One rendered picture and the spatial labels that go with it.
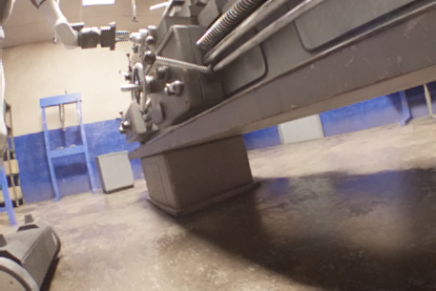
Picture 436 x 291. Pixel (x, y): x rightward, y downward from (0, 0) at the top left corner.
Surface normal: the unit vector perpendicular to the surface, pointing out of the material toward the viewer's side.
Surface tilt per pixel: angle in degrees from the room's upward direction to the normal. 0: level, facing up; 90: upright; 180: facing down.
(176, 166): 90
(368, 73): 90
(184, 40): 90
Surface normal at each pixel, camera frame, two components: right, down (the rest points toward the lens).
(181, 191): 0.51, -0.18
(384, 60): -0.83, 0.16
